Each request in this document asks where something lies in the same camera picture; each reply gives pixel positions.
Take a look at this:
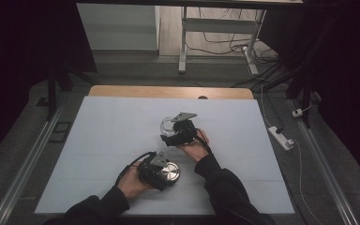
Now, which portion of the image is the tangle of black floor cables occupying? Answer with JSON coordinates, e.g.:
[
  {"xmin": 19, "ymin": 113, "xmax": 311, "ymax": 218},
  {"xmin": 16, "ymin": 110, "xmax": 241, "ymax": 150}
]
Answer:
[{"xmin": 186, "ymin": 7, "xmax": 290, "ymax": 90}]

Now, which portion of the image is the black metal stand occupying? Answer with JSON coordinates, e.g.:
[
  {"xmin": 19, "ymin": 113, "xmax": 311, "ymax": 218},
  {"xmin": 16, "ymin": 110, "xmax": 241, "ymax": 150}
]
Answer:
[
  {"xmin": 285, "ymin": 62, "xmax": 319, "ymax": 129},
  {"xmin": 45, "ymin": 55, "xmax": 98, "ymax": 122}
]

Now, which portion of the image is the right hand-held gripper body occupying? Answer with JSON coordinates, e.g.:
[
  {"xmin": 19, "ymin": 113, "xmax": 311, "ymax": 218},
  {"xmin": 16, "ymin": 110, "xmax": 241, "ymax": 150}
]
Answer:
[{"xmin": 170, "ymin": 112, "xmax": 199, "ymax": 145}]

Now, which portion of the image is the clear glass jar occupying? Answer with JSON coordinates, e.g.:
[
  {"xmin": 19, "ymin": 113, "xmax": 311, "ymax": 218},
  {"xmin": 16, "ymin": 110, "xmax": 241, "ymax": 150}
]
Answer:
[{"xmin": 159, "ymin": 115, "xmax": 180, "ymax": 138}]

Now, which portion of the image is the aluminium floor rail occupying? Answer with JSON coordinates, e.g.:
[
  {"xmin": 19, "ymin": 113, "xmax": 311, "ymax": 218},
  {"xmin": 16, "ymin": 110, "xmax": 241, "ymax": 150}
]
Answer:
[
  {"xmin": 0, "ymin": 102, "xmax": 68, "ymax": 225},
  {"xmin": 289, "ymin": 98, "xmax": 359, "ymax": 225}
]

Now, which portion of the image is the black curtain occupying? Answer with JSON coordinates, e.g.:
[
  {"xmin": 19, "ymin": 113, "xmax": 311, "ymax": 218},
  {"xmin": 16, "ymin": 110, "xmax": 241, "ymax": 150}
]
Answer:
[
  {"xmin": 0, "ymin": 0, "xmax": 98, "ymax": 168},
  {"xmin": 258, "ymin": 0, "xmax": 360, "ymax": 192}
]

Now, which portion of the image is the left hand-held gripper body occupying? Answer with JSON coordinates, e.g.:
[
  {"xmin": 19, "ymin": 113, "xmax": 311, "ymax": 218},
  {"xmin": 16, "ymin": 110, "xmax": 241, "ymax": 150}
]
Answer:
[{"xmin": 137, "ymin": 151, "xmax": 170, "ymax": 186}]

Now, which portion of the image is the long white cable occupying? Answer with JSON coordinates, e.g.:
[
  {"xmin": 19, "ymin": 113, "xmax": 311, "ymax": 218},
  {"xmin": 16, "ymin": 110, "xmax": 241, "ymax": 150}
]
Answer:
[{"xmin": 260, "ymin": 83, "xmax": 323, "ymax": 225}]

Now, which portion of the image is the person's left hand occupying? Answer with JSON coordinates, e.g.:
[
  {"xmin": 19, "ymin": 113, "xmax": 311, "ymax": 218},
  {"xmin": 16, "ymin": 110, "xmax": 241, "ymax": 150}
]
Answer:
[{"xmin": 117, "ymin": 166, "xmax": 154, "ymax": 202}]

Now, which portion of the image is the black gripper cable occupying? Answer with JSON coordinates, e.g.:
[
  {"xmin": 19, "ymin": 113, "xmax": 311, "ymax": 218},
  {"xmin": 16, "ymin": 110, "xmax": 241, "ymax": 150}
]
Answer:
[
  {"xmin": 196, "ymin": 127, "xmax": 214, "ymax": 155},
  {"xmin": 114, "ymin": 151, "xmax": 158, "ymax": 188}
]

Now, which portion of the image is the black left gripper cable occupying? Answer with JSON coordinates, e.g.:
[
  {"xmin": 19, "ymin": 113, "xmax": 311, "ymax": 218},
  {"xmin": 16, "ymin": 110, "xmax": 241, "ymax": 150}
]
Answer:
[{"xmin": 114, "ymin": 151, "xmax": 158, "ymax": 188}]

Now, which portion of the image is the white-framed desk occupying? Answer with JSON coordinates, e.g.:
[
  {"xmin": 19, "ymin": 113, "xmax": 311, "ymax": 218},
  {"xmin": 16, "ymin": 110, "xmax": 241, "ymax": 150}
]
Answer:
[{"xmin": 76, "ymin": 0, "xmax": 304, "ymax": 76}]

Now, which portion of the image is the silver metal jar lid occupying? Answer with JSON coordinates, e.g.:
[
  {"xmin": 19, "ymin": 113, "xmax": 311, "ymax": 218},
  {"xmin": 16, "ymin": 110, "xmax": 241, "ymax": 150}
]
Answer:
[{"xmin": 160, "ymin": 161, "xmax": 181, "ymax": 186}]

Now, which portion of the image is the white power strip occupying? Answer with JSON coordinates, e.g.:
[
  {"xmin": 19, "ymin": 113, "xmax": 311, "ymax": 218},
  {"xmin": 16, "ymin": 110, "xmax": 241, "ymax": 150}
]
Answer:
[{"xmin": 267, "ymin": 126, "xmax": 295, "ymax": 152}]

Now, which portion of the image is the white table mat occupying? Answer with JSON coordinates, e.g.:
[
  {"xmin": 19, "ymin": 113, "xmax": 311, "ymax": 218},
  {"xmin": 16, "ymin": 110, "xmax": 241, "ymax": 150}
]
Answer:
[{"xmin": 34, "ymin": 96, "xmax": 296, "ymax": 217}]

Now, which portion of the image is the person's right hand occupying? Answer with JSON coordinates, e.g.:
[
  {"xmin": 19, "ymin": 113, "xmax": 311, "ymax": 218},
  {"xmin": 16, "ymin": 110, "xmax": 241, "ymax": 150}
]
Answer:
[{"xmin": 175, "ymin": 128, "xmax": 210, "ymax": 164}]

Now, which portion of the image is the white cabinet panel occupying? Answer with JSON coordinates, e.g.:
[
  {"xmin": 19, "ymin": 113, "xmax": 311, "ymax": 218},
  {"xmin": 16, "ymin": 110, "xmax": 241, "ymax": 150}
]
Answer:
[{"xmin": 76, "ymin": 3, "xmax": 160, "ymax": 52}]

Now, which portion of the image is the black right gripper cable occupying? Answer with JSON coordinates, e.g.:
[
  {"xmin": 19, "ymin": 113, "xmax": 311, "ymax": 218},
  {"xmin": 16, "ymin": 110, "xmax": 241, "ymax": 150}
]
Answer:
[{"xmin": 196, "ymin": 127, "xmax": 214, "ymax": 155}]

